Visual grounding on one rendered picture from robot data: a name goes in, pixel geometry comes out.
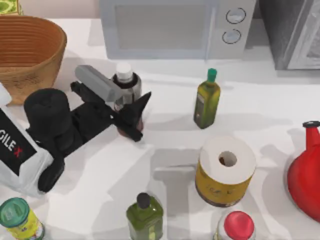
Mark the dark bottle with white cap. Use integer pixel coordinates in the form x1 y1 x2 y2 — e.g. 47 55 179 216
111 62 145 137

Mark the pale grey rounded box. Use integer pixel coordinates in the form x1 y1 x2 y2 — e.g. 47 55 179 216
74 64 124 104

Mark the pale microwave oven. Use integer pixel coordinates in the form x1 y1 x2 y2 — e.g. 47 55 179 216
98 0 259 64

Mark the woven brown basket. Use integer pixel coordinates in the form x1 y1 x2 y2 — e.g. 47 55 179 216
0 15 68 106

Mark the white roll with yellow wrapper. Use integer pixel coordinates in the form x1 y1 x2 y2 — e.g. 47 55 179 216
195 135 258 208

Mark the green bottle with black cap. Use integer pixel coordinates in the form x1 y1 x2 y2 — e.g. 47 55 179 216
125 192 165 240

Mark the round microwave knob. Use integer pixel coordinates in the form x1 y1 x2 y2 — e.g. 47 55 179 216
221 28 242 45
225 6 247 24

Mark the yellow can with green lid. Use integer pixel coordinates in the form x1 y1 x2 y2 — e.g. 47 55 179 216
0 197 46 240

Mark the green patterned box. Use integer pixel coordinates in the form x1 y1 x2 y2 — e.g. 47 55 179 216
0 0 25 16

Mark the jar with red lid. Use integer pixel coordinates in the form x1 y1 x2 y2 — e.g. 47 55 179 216
212 210 257 240

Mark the red jug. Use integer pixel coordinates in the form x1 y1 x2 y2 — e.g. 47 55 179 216
286 120 320 224

